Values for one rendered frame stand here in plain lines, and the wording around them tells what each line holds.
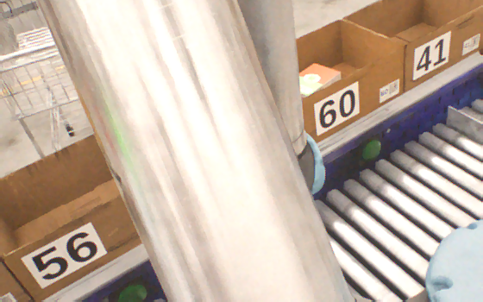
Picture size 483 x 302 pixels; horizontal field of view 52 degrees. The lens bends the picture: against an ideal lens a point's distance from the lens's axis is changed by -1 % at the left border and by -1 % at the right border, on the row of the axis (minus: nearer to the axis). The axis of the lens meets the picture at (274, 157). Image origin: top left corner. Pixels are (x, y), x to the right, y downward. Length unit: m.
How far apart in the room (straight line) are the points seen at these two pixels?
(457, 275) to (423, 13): 1.69
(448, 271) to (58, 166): 1.20
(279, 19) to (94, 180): 1.07
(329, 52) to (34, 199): 1.03
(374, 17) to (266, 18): 1.35
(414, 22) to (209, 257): 1.79
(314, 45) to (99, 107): 1.43
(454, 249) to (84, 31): 0.29
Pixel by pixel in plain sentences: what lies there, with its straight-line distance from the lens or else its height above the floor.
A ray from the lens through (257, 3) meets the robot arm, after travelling 0.49.
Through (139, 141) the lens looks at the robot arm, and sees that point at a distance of 0.27.
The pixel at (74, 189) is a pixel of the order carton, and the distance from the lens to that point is 1.49.
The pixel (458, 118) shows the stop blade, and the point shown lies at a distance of 1.69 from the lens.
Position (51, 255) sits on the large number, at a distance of 1.22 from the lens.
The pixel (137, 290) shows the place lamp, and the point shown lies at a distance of 1.28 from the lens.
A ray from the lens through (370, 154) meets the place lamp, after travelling 1.51.
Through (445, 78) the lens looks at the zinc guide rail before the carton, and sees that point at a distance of 1.69.
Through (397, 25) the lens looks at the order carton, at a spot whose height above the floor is 0.92.
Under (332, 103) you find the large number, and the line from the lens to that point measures 1.41.
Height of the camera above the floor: 1.79
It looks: 40 degrees down
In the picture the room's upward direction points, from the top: 11 degrees counter-clockwise
